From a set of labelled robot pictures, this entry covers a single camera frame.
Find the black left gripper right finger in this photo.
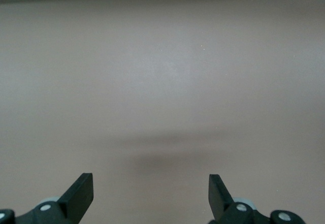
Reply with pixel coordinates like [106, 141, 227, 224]
[208, 174, 306, 224]

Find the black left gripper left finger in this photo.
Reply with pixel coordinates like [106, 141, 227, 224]
[0, 173, 94, 224]

